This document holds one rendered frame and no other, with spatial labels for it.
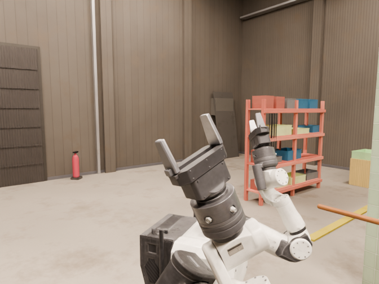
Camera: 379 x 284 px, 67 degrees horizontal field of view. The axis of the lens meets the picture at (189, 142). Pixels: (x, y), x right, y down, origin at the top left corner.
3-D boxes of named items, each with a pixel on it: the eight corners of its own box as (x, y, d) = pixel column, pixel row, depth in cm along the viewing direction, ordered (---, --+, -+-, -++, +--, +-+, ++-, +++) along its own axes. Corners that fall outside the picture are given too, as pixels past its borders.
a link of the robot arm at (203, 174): (156, 173, 52) (181, 228, 55) (186, 177, 44) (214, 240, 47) (204, 142, 59) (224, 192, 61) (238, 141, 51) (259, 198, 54)
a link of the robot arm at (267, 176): (285, 154, 109) (292, 184, 106) (265, 162, 118) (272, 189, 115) (263, 156, 103) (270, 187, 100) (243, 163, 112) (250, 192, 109)
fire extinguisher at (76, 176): (80, 177, 756) (79, 150, 748) (84, 178, 733) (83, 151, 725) (69, 178, 737) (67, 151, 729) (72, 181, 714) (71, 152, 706)
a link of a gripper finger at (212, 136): (197, 116, 54) (209, 145, 56) (208, 114, 51) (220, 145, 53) (203, 112, 55) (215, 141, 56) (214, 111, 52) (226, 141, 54)
